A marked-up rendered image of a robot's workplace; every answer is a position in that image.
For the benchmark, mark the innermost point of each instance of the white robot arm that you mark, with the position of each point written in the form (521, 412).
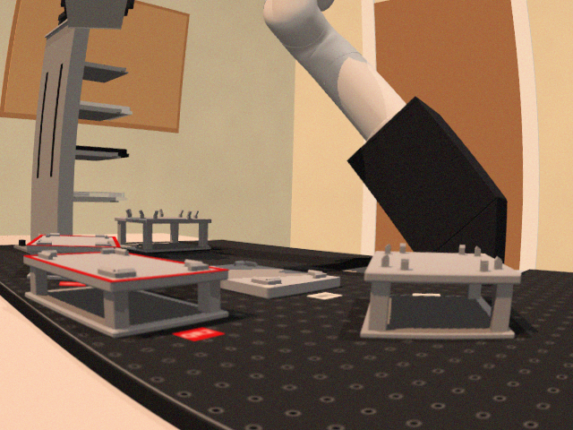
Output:
(357, 89)

